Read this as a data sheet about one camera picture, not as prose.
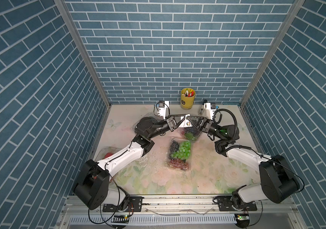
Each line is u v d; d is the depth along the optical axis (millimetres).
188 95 1109
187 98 1096
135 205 737
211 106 650
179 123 654
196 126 649
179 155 845
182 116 654
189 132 946
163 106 629
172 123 608
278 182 433
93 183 414
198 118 652
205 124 633
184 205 742
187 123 653
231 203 733
